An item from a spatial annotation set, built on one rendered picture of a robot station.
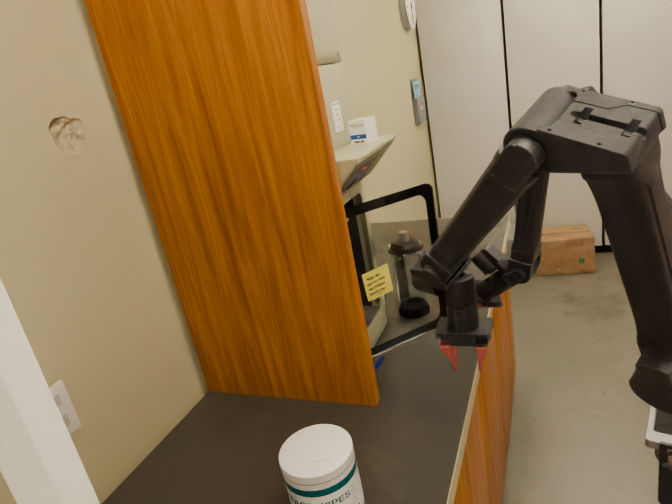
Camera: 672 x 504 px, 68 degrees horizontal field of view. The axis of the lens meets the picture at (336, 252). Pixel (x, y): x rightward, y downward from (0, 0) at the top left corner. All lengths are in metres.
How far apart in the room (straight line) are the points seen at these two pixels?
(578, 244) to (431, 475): 3.12
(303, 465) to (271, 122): 0.64
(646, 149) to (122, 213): 1.06
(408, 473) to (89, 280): 0.78
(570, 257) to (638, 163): 3.50
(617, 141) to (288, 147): 0.67
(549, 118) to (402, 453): 0.75
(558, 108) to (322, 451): 0.65
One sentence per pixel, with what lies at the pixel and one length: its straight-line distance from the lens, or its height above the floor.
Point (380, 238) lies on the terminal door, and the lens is 1.23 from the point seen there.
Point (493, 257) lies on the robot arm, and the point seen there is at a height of 1.18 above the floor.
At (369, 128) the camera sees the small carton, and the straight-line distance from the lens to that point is 1.28.
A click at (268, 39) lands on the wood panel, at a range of 1.03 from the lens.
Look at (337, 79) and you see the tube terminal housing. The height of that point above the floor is 1.67.
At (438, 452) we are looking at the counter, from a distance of 1.10.
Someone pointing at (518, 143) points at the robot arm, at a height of 1.58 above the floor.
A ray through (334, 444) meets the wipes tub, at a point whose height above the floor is 1.09.
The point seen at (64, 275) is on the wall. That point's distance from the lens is 1.17.
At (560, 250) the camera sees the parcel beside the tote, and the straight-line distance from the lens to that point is 4.01.
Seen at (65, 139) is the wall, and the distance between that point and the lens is 1.21.
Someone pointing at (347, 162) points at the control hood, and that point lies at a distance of 1.08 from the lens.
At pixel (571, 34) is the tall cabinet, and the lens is 4.10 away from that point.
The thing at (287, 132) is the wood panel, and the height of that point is 1.59.
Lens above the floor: 1.68
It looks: 19 degrees down
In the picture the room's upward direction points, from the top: 11 degrees counter-clockwise
